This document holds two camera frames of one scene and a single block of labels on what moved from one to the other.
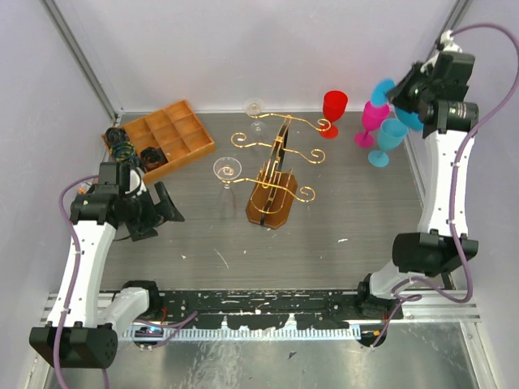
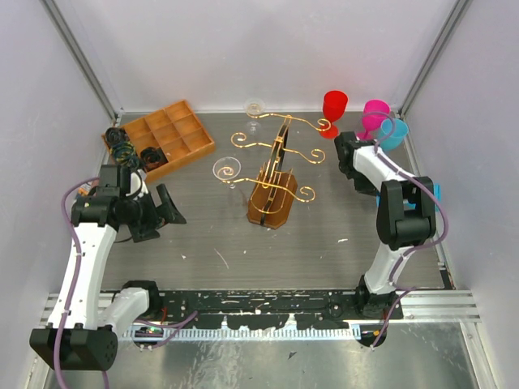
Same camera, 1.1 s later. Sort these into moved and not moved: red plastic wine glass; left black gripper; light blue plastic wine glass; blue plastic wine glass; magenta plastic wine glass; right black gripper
Moved: blue plastic wine glass; right black gripper
Not moved: light blue plastic wine glass; red plastic wine glass; magenta plastic wine glass; left black gripper
